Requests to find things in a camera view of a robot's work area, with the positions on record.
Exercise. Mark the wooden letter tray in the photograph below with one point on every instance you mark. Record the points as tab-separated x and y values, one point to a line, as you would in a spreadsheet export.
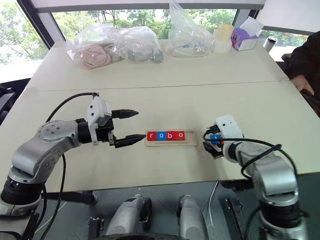
192	140

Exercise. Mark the person's bare hand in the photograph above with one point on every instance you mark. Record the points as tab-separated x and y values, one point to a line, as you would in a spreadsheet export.
301	83

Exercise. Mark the purple tissue box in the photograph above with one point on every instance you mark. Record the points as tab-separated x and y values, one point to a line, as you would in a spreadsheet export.
246	40

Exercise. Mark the red letter tile b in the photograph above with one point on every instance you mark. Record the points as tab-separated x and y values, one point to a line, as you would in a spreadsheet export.
171	135

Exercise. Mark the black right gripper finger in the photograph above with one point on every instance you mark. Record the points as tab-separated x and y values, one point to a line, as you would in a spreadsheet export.
208	129
211	149

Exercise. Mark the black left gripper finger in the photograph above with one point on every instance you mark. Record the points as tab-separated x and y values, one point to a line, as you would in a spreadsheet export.
128	140
125	114

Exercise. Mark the plastic bag with grey items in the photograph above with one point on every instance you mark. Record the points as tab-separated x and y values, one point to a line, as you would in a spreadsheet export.
142	51

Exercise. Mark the brown object in person's hand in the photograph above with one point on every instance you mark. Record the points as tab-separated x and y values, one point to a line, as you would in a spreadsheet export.
312	103

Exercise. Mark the black table bracket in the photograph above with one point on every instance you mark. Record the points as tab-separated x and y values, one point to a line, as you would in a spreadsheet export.
237	185
77	197

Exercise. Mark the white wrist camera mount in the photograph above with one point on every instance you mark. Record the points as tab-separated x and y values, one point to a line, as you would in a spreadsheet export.
230	125
96	110

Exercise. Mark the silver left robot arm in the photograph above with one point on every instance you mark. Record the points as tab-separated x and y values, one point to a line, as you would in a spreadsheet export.
50	140

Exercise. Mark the black chair with armrest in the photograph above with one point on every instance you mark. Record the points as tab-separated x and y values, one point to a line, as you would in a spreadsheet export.
8	96

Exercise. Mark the red letter tile o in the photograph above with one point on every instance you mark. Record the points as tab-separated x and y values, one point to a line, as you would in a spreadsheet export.
180	135

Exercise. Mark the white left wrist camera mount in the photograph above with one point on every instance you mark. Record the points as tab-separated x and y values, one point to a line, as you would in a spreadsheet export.
96	110

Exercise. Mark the blue letter tile o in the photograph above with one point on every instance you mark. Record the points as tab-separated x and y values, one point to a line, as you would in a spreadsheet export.
161	136

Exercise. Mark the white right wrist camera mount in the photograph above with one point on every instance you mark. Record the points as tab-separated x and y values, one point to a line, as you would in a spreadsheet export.
230	125

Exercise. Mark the tall clear plastic bag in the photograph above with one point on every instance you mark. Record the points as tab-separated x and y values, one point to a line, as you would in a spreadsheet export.
190	40

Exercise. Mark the red letter tile r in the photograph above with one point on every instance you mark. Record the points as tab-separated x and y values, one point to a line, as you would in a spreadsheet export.
152	136

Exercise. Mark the silver tumbler with dark lid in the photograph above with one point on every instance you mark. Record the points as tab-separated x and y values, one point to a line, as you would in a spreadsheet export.
269	43

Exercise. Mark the person in dark clothes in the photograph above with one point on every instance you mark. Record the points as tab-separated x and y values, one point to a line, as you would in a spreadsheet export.
306	60

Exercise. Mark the black table leg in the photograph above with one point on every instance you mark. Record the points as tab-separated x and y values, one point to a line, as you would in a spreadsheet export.
235	217

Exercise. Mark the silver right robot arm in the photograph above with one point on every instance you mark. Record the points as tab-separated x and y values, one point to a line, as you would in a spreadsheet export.
270	172

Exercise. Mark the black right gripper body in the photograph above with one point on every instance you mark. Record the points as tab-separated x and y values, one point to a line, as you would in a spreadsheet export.
217	130

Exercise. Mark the plastic bag with pink cloth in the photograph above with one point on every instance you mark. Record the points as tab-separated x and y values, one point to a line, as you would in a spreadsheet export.
95	56

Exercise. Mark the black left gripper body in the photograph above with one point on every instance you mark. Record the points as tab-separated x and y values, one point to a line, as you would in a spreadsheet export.
105	132

